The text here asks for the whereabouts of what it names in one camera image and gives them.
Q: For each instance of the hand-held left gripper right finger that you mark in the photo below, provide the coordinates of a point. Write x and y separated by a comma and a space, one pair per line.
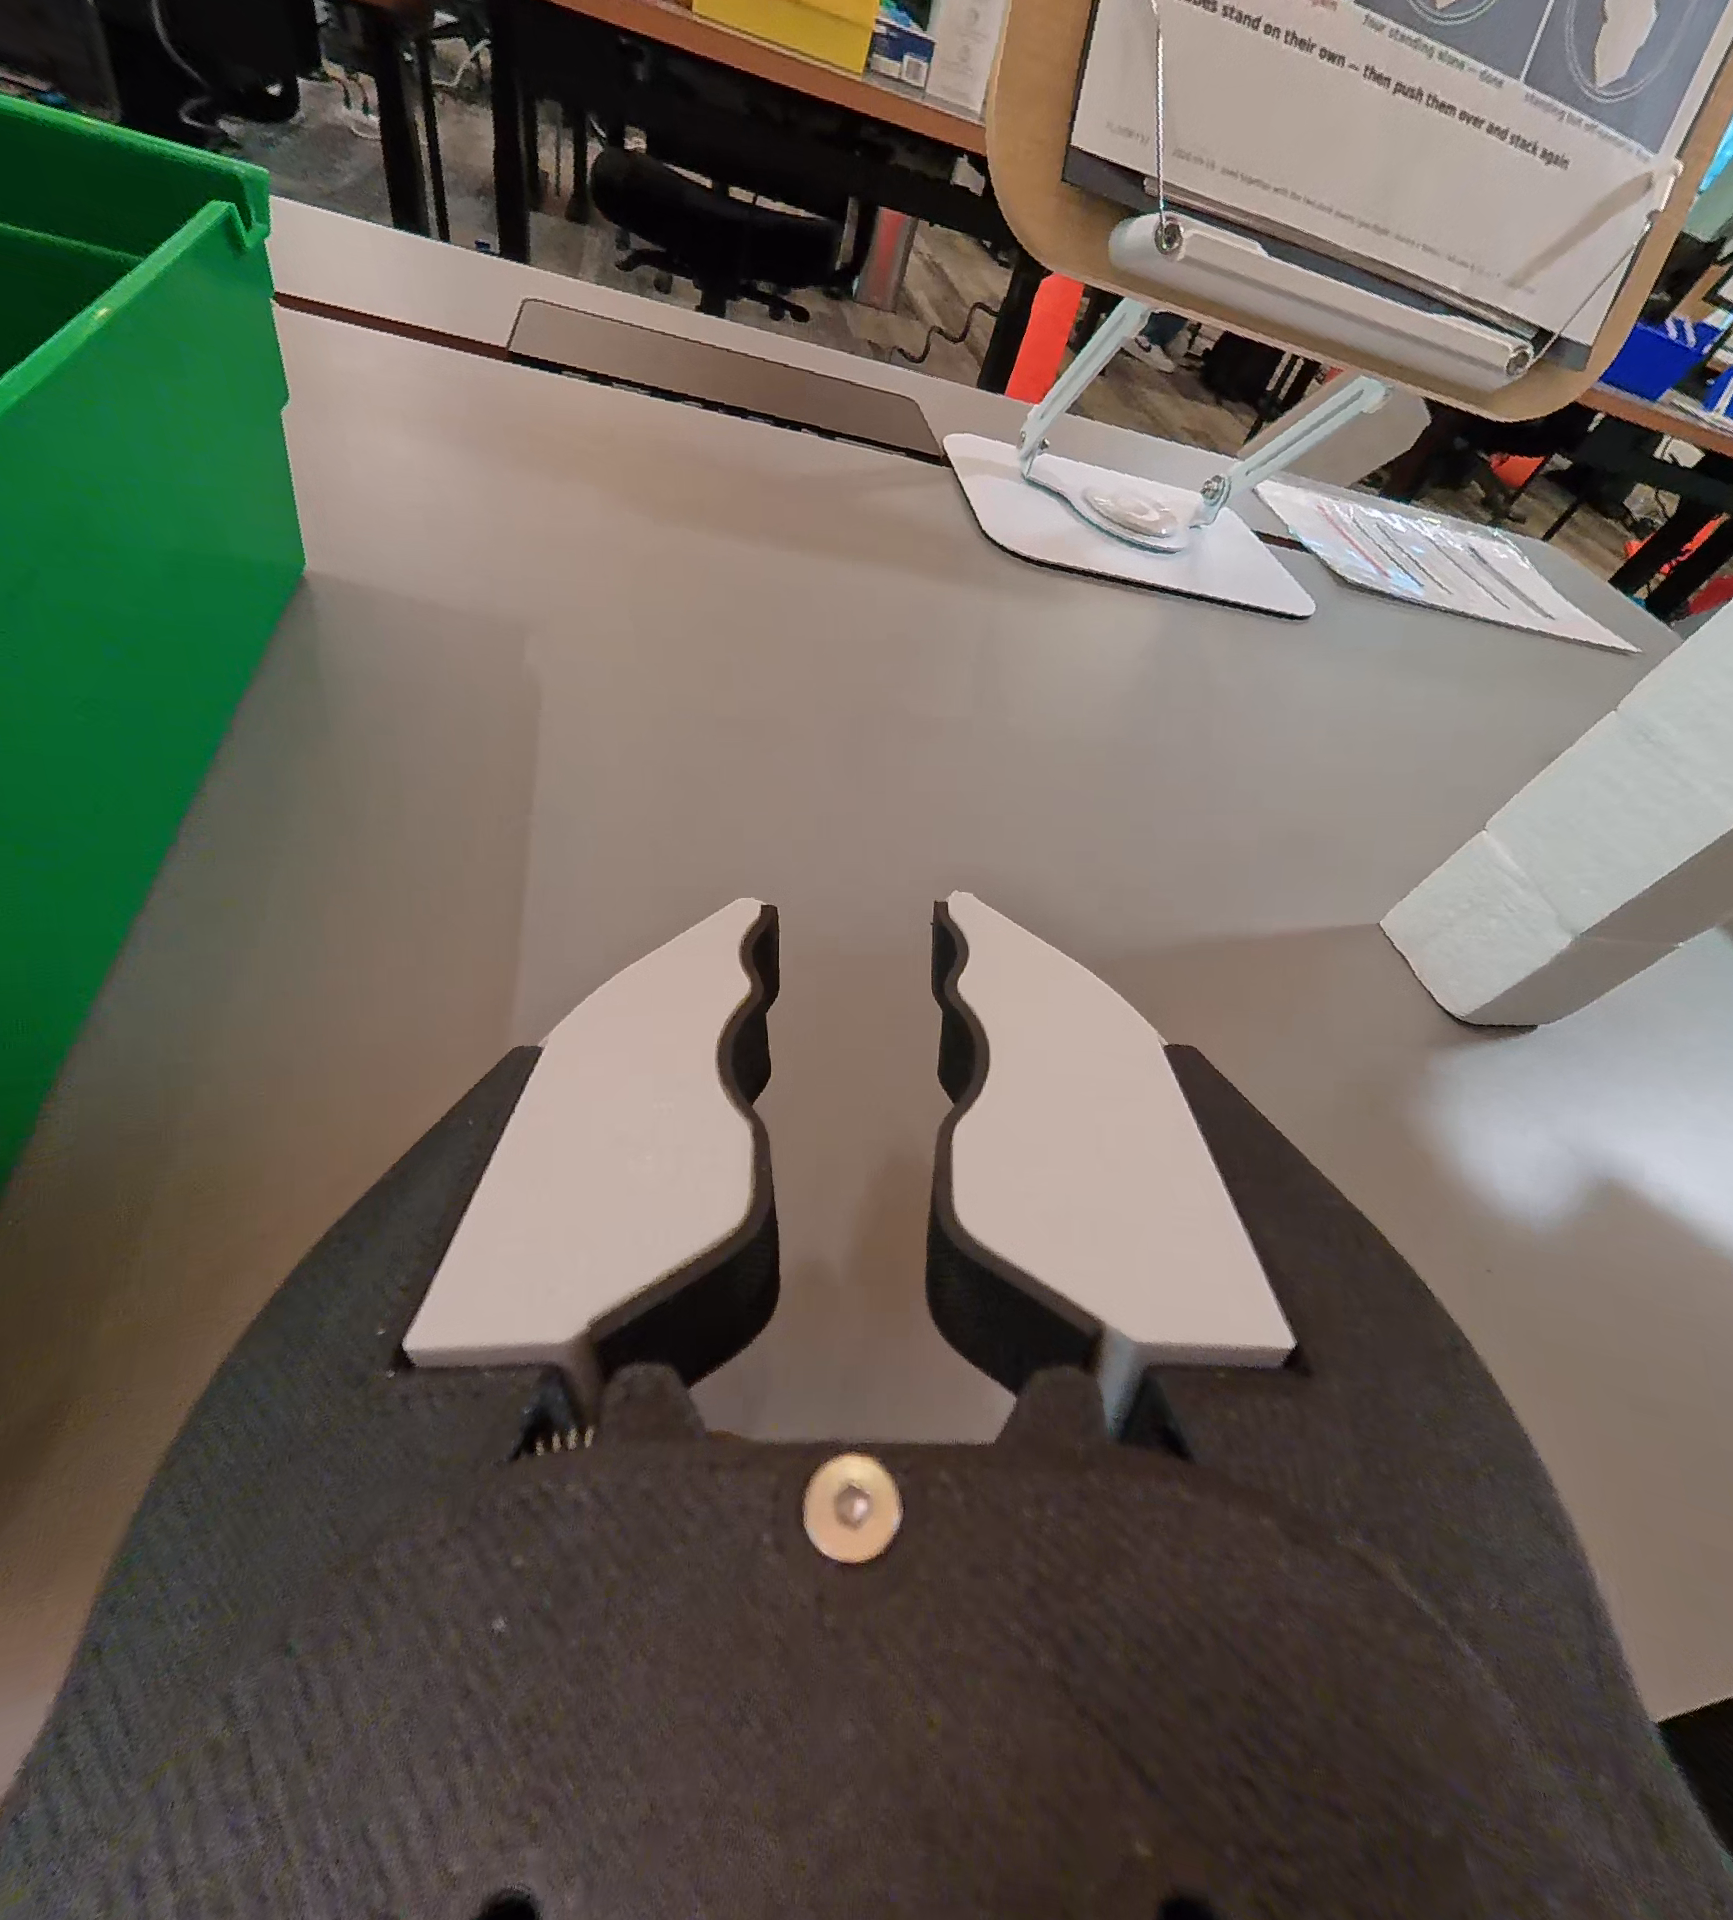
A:
1107, 1184

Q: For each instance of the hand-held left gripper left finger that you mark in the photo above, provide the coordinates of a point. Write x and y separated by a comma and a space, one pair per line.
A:
611, 1184

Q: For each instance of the grey desk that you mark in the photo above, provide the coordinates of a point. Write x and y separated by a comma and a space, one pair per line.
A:
806, 721

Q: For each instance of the green plastic bin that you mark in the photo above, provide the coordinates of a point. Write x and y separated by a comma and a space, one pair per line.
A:
87, 751

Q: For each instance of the laminated paper sheet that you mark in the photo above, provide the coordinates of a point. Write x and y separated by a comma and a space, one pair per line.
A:
1435, 555

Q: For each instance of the orange cone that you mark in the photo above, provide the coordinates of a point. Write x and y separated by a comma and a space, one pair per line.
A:
1053, 338

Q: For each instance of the black office chair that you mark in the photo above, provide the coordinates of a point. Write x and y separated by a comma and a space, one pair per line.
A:
716, 219

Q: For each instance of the printed instruction sheet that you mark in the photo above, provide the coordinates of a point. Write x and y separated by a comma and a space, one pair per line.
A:
1406, 181

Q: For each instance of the yellow plastic bin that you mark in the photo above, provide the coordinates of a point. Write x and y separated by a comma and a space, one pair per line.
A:
790, 31

